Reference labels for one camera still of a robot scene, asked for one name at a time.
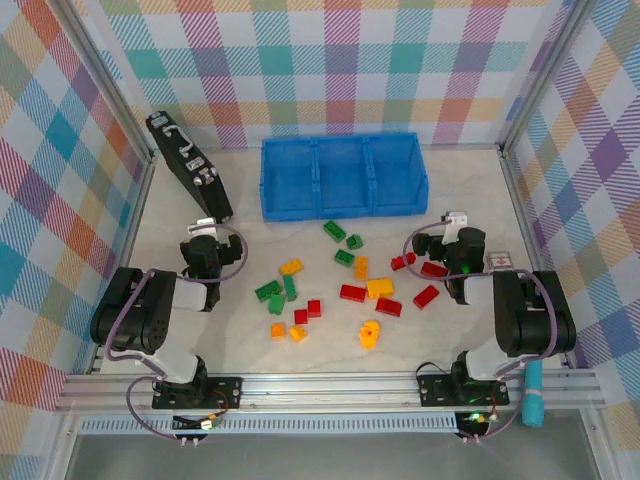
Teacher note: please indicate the aluminium mounting rail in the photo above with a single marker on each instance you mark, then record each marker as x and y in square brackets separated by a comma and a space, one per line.
[325, 395]

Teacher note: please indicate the playing card box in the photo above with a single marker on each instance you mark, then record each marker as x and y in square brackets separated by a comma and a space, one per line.
[500, 260]

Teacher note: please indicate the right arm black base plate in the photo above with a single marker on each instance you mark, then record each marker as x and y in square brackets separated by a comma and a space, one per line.
[432, 390]

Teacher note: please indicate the blue three-compartment bin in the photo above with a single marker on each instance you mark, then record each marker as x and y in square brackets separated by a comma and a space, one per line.
[345, 175]

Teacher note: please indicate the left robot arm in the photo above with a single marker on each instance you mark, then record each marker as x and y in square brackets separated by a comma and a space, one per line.
[140, 325]

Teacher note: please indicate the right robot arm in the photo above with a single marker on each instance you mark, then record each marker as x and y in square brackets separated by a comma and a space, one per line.
[530, 320]

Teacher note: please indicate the red lego brick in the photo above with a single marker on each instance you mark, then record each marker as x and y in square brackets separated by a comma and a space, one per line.
[388, 306]
[403, 261]
[300, 316]
[426, 296]
[314, 308]
[433, 270]
[353, 292]

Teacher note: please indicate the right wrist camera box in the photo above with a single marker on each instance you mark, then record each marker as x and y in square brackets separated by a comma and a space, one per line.
[454, 222]

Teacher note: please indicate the green lego brick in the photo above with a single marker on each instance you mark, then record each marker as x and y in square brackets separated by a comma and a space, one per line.
[354, 241]
[290, 287]
[334, 230]
[267, 291]
[344, 257]
[276, 304]

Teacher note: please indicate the aluminium frame post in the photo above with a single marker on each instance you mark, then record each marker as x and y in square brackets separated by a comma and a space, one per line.
[100, 85]
[545, 75]

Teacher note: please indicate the yellow round lego piece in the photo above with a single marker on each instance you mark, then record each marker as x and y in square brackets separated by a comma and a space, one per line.
[369, 334]

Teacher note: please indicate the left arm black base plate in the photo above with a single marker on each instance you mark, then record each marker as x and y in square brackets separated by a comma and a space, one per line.
[227, 392]

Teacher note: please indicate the yellow lego brick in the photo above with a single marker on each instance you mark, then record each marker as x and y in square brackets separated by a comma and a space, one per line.
[380, 287]
[298, 333]
[291, 266]

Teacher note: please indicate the black briefcase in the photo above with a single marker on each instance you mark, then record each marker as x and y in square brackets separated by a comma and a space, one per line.
[192, 167]

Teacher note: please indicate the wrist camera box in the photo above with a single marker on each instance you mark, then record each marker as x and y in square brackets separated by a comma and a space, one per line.
[454, 222]
[202, 226]

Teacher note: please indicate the orange lego brick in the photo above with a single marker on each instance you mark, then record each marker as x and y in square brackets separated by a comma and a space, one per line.
[361, 267]
[277, 330]

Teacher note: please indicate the teal cylindrical tool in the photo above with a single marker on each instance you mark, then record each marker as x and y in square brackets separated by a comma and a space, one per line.
[532, 400]

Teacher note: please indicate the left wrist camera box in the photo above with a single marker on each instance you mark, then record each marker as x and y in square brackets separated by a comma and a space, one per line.
[202, 226]

